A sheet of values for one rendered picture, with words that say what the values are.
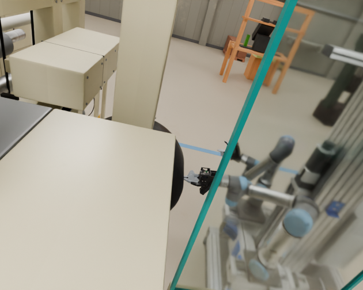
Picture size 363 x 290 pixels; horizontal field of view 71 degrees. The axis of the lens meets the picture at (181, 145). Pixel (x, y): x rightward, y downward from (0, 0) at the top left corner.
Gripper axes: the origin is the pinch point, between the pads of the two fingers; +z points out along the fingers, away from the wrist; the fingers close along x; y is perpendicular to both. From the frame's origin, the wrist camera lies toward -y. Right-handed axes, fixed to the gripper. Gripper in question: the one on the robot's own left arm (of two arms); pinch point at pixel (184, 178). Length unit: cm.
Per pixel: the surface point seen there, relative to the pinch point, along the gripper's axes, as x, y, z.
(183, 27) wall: -1040, -87, 12
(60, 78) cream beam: 27, 62, 50
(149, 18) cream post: 40, 86, 20
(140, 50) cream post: 40, 78, 21
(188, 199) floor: -103, -123, -20
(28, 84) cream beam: 27, 58, 62
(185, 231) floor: -58, -122, -17
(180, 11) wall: -1042, -30, 34
